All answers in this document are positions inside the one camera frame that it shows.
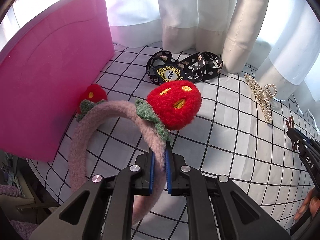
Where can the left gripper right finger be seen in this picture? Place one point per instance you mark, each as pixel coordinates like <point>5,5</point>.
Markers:
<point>173,163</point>

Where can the pink storage box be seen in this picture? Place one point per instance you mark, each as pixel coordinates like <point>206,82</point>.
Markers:
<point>45,67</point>

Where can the pearl hair claw clip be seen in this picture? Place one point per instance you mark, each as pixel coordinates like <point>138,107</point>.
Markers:
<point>263,94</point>

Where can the person's right hand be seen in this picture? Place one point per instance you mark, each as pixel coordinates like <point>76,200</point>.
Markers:
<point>311,202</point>

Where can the white curtain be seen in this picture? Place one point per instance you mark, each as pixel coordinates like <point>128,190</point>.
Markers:
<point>278,37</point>

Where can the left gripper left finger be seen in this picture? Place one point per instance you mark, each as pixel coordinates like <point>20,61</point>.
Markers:
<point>146,162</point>

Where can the pink strawberry plush headband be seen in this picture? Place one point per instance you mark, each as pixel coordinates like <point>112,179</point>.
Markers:
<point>169,107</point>

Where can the purple knitted cushion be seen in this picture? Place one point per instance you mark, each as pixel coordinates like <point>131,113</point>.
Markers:
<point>13,224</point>

